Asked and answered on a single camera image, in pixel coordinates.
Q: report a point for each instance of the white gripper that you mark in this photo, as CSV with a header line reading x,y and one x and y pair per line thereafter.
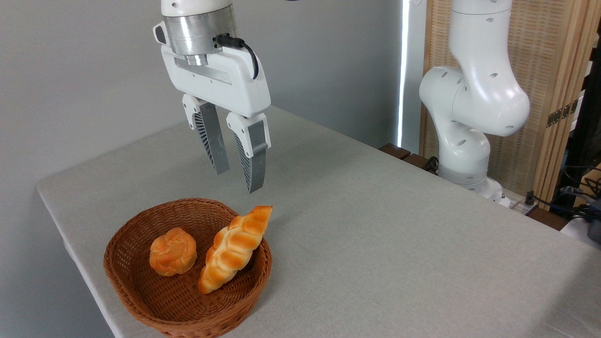
x,y
225,84

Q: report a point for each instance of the long braided bread loaf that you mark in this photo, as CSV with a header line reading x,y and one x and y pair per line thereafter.
x,y
232,249

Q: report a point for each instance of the round knotted bread roll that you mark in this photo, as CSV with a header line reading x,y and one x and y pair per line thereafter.
x,y
173,251

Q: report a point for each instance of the brown wicker basket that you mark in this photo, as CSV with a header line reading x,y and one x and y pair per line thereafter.
x,y
188,305

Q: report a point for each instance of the grey tablecloth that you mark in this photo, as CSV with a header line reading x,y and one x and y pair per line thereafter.
x,y
375,258

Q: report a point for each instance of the bright vertical light strip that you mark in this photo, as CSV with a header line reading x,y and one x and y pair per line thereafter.
x,y
402,70

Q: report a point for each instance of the brass screen hinge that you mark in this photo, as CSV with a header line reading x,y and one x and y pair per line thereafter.
x,y
561,113

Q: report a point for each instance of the black vertical stand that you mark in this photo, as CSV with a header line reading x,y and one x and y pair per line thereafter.
x,y
584,131

